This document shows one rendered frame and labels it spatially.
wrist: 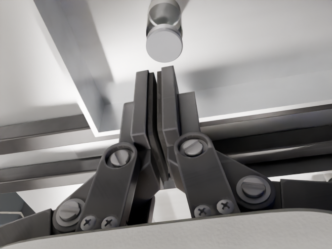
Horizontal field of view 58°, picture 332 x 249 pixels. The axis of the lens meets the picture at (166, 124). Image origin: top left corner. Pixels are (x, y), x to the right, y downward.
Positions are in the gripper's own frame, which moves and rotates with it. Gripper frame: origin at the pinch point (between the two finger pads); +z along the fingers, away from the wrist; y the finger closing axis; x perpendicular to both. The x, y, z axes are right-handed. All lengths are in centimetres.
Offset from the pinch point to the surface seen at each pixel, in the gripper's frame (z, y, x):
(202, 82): 10.6, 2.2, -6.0
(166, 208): 10.7, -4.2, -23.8
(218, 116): 7.3, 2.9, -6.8
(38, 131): 9.5, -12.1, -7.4
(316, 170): 7.3, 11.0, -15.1
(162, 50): 6.1, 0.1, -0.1
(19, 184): 9.1, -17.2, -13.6
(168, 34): 6.0, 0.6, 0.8
